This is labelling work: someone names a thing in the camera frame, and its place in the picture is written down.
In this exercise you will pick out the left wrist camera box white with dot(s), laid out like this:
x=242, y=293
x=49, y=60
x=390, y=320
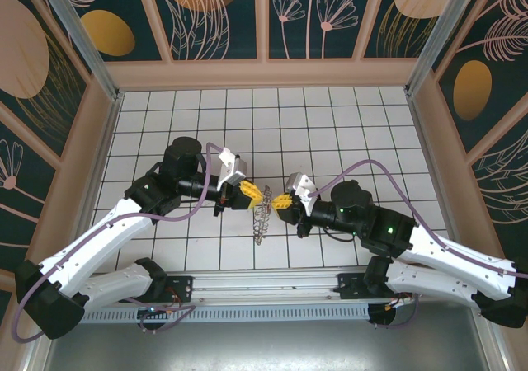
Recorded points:
x=233, y=167

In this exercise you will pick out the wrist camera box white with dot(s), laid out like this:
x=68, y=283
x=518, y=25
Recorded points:
x=301, y=186
x=233, y=167

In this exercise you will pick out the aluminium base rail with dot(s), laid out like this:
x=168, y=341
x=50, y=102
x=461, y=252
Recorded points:
x=264, y=282

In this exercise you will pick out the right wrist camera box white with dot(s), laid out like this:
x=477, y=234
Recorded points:
x=301, y=186

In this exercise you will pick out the aluminium frame post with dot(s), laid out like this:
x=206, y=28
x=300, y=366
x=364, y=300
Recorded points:
x=82, y=41
x=437, y=37

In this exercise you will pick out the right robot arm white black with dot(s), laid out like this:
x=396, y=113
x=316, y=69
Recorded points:
x=453, y=259

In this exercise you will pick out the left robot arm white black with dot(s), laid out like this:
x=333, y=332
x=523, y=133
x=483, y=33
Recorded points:
x=103, y=239

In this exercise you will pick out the grey metal sheet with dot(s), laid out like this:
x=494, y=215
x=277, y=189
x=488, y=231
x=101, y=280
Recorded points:
x=264, y=346

